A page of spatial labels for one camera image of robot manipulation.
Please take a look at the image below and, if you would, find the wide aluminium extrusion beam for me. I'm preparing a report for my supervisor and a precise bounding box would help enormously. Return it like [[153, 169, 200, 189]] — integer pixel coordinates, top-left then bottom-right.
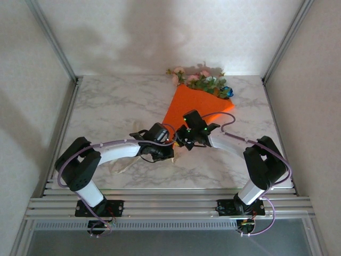
[[23, 188, 315, 221]]

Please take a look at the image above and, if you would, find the cream ribbon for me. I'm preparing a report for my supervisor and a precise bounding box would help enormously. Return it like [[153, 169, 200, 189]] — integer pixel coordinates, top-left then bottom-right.
[[107, 120, 177, 175]]

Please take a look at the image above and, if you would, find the grey slotted cable duct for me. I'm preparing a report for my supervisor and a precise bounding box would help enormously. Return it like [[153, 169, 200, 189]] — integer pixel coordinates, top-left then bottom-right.
[[33, 220, 239, 231]]

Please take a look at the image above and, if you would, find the aluminium lower frame leg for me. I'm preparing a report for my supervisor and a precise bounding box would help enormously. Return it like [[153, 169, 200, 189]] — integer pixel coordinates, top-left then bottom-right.
[[10, 220, 35, 256], [302, 217, 329, 256]]

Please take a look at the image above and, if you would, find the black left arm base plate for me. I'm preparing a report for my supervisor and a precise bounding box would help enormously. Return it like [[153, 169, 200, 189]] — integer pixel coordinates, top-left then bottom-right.
[[75, 199, 125, 217]]

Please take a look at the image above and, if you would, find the aluminium frame post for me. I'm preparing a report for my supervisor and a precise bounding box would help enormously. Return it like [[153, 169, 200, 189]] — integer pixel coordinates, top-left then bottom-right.
[[25, 0, 80, 83], [262, 0, 315, 83]]

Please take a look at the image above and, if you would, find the artificial flower bunch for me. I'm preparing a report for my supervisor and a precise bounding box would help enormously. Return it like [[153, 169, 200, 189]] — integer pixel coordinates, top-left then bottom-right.
[[165, 62, 235, 100]]

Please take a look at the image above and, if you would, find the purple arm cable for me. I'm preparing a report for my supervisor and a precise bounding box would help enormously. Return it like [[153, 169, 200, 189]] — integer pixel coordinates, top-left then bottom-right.
[[201, 111, 293, 237], [57, 124, 178, 238]]

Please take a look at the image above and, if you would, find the orange wrapping paper sheet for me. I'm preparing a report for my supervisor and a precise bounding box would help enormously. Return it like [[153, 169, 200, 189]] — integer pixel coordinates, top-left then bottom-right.
[[161, 84, 236, 150]]

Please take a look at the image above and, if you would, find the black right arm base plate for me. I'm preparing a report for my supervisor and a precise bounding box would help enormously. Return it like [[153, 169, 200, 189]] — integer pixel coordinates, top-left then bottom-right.
[[217, 198, 266, 217]]

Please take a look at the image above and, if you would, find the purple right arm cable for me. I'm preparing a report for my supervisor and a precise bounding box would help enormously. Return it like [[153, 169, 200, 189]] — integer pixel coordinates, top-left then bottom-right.
[[201, 111, 293, 237]]

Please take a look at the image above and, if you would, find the aluminium side rail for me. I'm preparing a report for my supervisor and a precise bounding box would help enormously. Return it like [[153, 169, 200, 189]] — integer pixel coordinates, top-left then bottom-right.
[[39, 78, 82, 198], [262, 76, 301, 197]]

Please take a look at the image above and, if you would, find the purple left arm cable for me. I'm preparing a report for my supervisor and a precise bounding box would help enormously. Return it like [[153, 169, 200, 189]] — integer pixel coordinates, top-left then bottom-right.
[[57, 124, 178, 238]]

